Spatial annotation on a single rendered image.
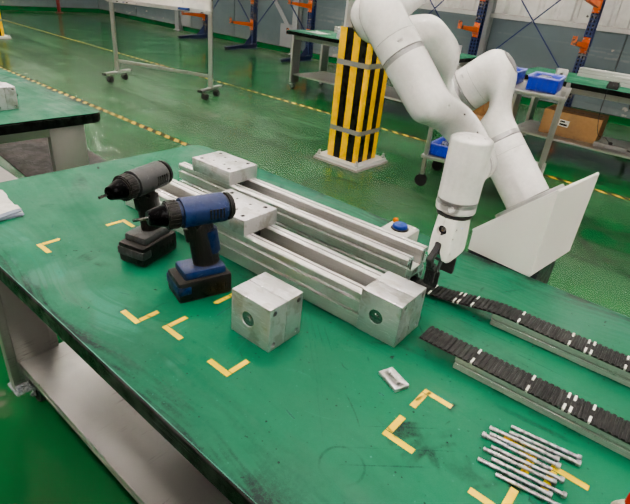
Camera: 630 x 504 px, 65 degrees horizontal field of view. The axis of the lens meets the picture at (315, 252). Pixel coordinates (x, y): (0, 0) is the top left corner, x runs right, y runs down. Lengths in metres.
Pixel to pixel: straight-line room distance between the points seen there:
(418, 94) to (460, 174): 0.18
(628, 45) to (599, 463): 7.83
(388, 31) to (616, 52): 7.57
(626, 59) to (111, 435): 7.99
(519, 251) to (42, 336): 1.50
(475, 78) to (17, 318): 1.53
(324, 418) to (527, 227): 0.75
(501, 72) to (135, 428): 1.40
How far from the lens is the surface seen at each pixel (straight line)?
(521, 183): 1.43
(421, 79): 1.04
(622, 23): 8.55
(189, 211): 0.98
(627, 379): 1.12
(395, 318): 0.96
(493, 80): 1.46
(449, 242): 1.06
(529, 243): 1.35
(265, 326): 0.91
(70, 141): 2.60
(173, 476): 1.47
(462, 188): 1.03
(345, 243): 1.20
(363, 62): 4.22
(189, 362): 0.92
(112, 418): 1.63
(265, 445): 0.79
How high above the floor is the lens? 1.39
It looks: 28 degrees down
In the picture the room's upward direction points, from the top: 6 degrees clockwise
